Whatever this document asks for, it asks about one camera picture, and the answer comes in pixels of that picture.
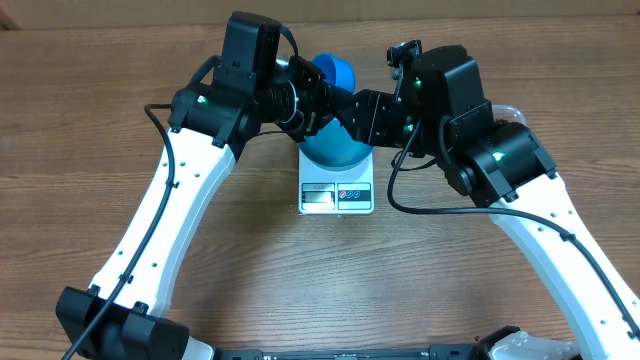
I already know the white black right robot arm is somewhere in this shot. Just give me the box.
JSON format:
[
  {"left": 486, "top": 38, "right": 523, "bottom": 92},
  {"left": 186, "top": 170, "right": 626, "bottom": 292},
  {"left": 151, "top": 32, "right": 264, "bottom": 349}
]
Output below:
[{"left": 330, "top": 41, "right": 639, "bottom": 359}]

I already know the teal plastic bowl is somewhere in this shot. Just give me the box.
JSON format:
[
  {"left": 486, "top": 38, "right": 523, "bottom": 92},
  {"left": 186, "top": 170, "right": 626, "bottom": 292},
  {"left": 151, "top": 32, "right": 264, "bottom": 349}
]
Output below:
[{"left": 298, "top": 119, "right": 373, "bottom": 171}]

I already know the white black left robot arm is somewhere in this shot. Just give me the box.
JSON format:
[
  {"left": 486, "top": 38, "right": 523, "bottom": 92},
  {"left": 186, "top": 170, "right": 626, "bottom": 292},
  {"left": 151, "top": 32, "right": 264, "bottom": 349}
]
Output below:
[{"left": 56, "top": 11, "right": 330, "bottom": 359}]

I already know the clear plastic container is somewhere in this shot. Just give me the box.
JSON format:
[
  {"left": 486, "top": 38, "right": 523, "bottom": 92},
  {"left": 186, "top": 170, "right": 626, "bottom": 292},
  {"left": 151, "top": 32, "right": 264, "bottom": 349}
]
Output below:
[{"left": 492, "top": 104, "right": 527, "bottom": 126}]

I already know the white digital kitchen scale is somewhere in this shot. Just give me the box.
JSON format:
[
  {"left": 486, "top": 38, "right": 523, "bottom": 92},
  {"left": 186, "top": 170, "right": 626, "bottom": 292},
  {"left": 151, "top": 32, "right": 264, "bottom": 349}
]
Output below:
[{"left": 298, "top": 151, "right": 375, "bottom": 215}]

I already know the blue plastic scoop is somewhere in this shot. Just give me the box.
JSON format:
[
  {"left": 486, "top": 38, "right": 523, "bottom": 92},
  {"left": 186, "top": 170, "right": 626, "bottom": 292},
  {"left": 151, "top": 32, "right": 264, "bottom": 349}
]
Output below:
[{"left": 312, "top": 53, "right": 356, "bottom": 93}]

